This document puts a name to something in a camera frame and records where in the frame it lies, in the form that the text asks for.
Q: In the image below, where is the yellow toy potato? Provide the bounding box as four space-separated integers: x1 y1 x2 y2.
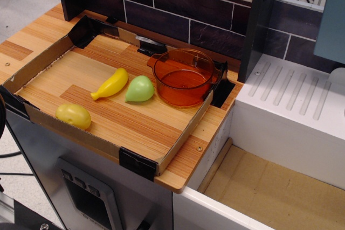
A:
55 103 92 130

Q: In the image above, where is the orange transparent plastic pot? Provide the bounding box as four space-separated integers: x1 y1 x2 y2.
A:
147 48 222 107

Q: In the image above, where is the cardboard fence with black tape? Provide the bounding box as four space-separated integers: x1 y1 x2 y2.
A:
1 16 231 189

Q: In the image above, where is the green toy pear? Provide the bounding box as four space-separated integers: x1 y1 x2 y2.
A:
125 75 155 102

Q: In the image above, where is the yellow toy banana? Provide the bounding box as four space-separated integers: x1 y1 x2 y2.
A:
90 68 129 101

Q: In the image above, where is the white toy sink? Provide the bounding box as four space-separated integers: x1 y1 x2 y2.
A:
173 55 344 229

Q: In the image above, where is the silver toy oven front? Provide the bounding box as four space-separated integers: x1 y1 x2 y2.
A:
6 111 173 229

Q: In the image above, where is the teal plastic bin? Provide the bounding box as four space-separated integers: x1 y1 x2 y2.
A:
314 0 344 63

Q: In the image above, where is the black vertical post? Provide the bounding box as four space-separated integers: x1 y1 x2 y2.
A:
238 0 275 83

